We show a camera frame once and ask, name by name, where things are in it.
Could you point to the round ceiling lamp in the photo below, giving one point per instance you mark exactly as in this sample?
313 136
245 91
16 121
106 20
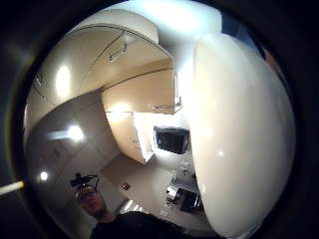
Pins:
44 176
75 133

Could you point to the small red wall box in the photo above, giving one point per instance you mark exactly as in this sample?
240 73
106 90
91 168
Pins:
125 186

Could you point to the black head-mounted device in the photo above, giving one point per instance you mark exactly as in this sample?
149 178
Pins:
84 181

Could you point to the black microwave oven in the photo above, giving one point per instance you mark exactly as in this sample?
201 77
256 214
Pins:
171 140

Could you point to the beige tall cabinet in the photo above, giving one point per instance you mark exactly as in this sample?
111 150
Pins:
128 136

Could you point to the the person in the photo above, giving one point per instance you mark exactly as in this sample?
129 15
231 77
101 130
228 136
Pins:
133 225

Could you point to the dark-rimmed glasses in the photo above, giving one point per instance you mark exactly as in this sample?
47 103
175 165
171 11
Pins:
87 193

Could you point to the striped ceiling light panel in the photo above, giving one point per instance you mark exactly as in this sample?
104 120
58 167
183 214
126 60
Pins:
130 206

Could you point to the large white glossy container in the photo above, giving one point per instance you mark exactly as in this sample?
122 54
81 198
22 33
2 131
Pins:
242 139

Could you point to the black countertop appliance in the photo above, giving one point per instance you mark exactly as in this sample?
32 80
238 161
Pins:
186 199

